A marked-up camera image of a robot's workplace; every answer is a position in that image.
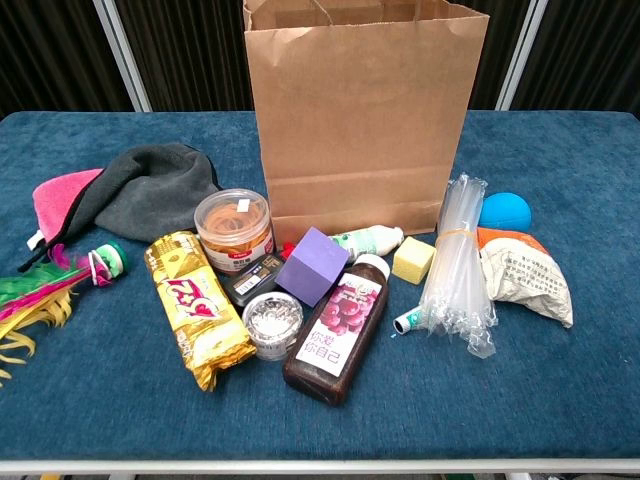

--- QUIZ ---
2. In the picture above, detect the clear jar of rubber bands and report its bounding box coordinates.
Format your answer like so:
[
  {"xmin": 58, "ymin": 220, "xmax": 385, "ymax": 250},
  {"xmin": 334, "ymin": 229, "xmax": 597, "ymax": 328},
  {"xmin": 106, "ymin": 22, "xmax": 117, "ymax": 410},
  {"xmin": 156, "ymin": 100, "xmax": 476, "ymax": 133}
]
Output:
[{"xmin": 193, "ymin": 188, "xmax": 277, "ymax": 275}]

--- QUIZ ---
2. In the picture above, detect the clear jar of silver pins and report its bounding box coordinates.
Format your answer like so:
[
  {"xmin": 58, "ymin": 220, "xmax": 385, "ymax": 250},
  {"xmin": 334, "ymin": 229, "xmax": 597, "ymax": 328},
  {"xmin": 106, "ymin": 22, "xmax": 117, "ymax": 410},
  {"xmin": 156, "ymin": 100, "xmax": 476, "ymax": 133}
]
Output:
[{"xmin": 241, "ymin": 291, "xmax": 305, "ymax": 362}]

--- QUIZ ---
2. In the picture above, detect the small black box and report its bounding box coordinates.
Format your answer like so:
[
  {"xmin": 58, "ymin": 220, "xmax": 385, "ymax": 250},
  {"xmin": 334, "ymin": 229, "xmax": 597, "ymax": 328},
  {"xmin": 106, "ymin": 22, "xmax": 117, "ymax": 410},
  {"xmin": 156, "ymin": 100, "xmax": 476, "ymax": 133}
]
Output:
[{"xmin": 219, "ymin": 242, "xmax": 296, "ymax": 307}]

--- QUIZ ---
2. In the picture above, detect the purple foam cube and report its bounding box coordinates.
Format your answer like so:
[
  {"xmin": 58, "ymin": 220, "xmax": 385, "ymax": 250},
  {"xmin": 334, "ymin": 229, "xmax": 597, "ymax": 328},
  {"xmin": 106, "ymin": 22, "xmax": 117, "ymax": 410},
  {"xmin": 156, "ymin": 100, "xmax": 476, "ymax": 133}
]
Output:
[{"xmin": 274, "ymin": 226, "xmax": 350, "ymax": 308}]

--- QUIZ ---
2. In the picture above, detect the yellow sponge cube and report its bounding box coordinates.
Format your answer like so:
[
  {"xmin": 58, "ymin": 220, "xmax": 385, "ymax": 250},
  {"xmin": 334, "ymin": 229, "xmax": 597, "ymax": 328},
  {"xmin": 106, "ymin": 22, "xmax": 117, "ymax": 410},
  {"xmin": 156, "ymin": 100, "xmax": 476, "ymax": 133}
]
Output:
[{"xmin": 391, "ymin": 235, "xmax": 437, "ymax": 286}]

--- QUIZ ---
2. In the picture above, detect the white table edge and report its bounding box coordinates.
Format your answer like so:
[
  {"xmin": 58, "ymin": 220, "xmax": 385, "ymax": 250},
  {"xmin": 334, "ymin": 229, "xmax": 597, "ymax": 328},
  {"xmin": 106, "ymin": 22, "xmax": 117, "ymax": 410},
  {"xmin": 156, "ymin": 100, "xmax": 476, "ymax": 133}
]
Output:
[{"xmin": 0, "ymin": 458, "xmax": 640, "ymax": 476}]

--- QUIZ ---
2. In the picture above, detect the blue ball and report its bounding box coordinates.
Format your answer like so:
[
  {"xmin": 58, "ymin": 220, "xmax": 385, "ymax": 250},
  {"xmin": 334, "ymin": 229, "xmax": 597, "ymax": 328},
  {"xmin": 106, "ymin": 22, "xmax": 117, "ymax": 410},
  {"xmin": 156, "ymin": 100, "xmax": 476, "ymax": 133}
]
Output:
[{"xmin": 478, "ymin": 192, "xmax": 535, "ymax": 234}]

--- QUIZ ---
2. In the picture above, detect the pink cloth with black trim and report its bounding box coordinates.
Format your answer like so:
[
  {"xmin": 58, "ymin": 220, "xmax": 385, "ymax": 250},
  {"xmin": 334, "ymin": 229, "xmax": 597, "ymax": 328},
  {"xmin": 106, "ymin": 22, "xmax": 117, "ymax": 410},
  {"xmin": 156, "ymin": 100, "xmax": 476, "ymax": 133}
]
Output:
[{"xmin": 18, "ymin": 168, "xmax": 106, "ymax": 274}]

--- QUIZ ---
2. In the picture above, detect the grey fleece cloth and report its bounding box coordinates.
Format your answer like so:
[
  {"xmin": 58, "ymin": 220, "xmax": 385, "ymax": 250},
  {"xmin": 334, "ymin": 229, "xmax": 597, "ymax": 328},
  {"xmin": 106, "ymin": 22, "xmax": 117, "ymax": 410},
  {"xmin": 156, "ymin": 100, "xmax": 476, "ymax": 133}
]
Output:
[{"xmin": 64, "ymin": 143, "xmax": 224, "ymax": 245}]

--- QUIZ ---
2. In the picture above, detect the blue table mat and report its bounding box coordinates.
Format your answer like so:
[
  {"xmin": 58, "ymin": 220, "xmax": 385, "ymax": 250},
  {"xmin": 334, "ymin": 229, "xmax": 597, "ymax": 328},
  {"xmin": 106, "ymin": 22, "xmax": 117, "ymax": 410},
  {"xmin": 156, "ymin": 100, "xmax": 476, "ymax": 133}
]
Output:
[{"xmin": 0, "ymin": 110, "xmax": 640, "ymax": 464}]

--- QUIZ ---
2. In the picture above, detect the orange and white packet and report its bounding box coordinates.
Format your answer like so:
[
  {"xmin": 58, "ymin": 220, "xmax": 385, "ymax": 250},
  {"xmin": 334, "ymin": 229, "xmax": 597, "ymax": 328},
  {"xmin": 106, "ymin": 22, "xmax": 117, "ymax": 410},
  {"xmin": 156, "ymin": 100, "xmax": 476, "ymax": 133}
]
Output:
[{"xmin": 474, "ymin": 226, "xmax": 575, "ymax": 329}]

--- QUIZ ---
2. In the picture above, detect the white bottle with green label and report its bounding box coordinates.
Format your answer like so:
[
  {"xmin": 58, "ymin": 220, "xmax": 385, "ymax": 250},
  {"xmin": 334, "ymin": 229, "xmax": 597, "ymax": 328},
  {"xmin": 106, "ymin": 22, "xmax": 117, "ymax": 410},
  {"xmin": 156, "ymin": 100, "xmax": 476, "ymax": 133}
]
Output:
[{"xmin": 329, "ymin": 225, "xmax": 405, "ymax": 265}]

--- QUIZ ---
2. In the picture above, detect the grape juice bottle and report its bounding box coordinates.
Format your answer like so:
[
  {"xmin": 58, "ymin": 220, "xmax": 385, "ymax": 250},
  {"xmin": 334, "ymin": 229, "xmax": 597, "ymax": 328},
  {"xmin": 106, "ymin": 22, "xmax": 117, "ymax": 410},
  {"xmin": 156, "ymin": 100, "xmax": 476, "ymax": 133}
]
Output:
[{"xmin": 282, "ymin": 253, "xmax": 392, "ymax": 407}]

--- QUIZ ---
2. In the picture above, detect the gold biscuit packet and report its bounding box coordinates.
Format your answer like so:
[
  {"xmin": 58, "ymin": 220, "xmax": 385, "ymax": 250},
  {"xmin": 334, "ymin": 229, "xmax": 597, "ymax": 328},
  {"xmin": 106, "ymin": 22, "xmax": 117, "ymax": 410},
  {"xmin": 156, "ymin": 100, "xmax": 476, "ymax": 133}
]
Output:
[{"xmin": 143, "ymin": 229, "xmax": 258, "ymax": 393}]

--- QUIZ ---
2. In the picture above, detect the brown paper bag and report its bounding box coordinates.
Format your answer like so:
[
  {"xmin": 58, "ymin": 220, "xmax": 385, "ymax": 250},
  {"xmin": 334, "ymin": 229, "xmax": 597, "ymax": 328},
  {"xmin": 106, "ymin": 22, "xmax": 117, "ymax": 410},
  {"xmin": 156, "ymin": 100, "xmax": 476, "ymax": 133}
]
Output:
[{"xmin": 242, "ymin": 0, "xmax": 491, "ymax": 246}]

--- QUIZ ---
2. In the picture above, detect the white partition post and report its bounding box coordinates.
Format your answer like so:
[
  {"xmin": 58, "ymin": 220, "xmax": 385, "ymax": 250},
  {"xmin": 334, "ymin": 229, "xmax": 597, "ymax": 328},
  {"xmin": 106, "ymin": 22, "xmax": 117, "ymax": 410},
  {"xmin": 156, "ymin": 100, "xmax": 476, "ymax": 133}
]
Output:
[
  {"xmin": 92, "ymin": 0, "xmax": 153, "ymax": 113},
  {"xmin": 494, "ymin": 0, "xmax": 551, "ymax": 112}
]

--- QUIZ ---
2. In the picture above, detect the bundle of clear straws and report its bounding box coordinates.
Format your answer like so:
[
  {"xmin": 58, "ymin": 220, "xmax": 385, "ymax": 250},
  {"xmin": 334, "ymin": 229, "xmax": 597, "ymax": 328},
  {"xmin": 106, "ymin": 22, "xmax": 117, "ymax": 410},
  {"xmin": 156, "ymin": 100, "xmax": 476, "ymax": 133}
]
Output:
[{"xmin": 418, "ymin": 172, "xmax": 499, "ymax": 359}]

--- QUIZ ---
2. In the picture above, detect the green whiteboard marker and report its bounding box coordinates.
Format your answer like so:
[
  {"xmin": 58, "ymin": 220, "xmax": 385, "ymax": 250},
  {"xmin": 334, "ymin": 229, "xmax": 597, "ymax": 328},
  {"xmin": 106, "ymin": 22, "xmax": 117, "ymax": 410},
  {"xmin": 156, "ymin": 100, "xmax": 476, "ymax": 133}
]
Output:
[{"xmin": 392, "ymin": 304, "xmax": 426, "ymax": 335}]

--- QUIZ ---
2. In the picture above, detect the colourful feather shuttlecock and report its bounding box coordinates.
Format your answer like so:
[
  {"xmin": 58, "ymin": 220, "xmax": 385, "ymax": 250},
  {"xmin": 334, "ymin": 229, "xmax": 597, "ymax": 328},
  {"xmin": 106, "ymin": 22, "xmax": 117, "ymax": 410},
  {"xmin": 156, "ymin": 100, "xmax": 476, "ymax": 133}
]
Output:
[{"xmin": 0, "ymin": 241, "xmax": 129, "ymax": 389}]

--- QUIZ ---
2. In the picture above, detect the black pleated curtain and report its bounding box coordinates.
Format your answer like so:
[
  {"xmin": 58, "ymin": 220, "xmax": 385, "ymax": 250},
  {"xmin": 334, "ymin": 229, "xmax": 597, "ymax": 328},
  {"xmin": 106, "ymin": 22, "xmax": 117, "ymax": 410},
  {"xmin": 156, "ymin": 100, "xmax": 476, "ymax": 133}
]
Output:
[
  {"xmin": 467, "ymin": 0, "xmax": 530, "ymax": 111},
  {"xmin": 0, "ymin": 0, "xmax": 135, "ymax": 120},
  {"xmin": 512, "ymin": 0, "xmax": 640, "ymax": 114},
  {"xmin": 113, "ymin": 0, "xmax": 256, "ymax": 112}
]

